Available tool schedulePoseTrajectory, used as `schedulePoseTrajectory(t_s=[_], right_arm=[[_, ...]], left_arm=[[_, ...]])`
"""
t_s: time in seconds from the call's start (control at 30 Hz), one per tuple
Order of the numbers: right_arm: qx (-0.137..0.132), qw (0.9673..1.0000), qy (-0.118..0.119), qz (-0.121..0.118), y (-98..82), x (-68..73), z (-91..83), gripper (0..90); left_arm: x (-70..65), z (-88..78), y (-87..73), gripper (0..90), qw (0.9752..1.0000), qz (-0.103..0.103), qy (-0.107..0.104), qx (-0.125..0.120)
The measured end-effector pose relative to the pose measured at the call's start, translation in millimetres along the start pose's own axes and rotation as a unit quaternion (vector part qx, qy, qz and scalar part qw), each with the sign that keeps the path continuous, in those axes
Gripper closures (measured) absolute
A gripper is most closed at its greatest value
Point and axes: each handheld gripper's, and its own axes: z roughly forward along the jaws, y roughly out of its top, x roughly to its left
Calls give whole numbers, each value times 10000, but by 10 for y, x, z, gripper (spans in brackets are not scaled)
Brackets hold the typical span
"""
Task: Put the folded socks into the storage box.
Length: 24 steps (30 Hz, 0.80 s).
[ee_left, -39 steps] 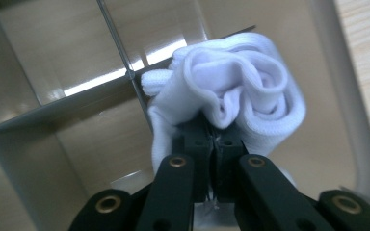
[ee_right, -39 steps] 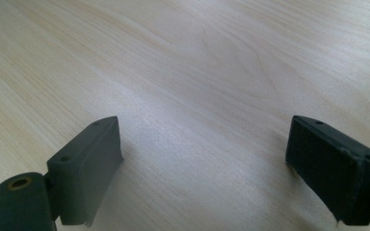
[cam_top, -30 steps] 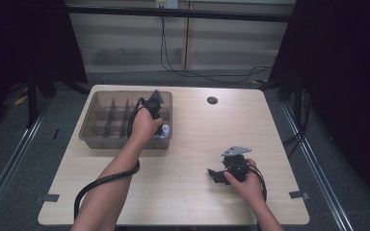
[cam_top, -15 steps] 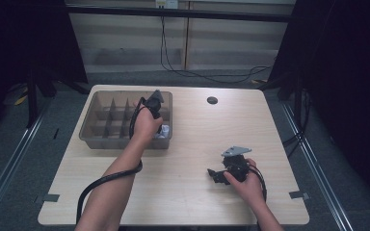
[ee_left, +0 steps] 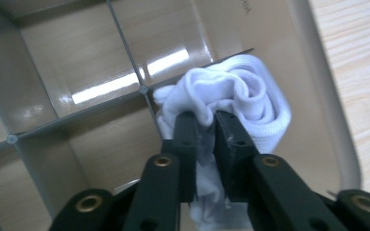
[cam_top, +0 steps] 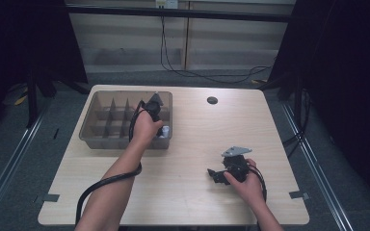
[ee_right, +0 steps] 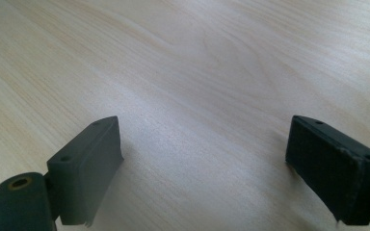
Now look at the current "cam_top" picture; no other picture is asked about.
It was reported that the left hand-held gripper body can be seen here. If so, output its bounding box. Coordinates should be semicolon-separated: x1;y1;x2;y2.
137;91;165;123

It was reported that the person's right hand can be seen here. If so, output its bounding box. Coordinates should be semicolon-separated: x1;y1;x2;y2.
223;158;268;212

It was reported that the grey compartment tray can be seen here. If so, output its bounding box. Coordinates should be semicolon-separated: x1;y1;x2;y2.
78;90;173;150

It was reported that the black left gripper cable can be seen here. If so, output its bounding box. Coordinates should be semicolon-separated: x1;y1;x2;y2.
74;99;147;225

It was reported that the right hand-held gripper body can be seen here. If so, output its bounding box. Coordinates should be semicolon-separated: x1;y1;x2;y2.
221;146;252;183

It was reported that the black floor cable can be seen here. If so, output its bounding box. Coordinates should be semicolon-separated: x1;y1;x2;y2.
159;15;273;85

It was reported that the metal floor rail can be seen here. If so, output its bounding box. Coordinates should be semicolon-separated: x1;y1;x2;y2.
280;102;356;231
0;105;51;222

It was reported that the black curtain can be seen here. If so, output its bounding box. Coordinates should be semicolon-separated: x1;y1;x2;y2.
268;0;370;206
0;0;90;97

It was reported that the black cable bundle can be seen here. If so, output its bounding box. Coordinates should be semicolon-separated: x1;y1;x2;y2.
282;88;312;158

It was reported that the grey tape piece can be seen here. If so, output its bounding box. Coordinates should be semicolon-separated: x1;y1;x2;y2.
288;191;310;200
42;193;61;203

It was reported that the white wall outlet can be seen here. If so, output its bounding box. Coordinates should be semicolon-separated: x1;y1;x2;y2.
154;0;179;10

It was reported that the black horizontal bar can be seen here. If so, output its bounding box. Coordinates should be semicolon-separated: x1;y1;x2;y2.
66;4;292;23

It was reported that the person's left hand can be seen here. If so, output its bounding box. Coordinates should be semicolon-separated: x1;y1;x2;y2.
130;108;165;150

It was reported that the black metal stand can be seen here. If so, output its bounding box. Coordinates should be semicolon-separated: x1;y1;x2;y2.
25;71;91;129

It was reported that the white sock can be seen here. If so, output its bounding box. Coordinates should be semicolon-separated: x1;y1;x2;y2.
158;125;172;139

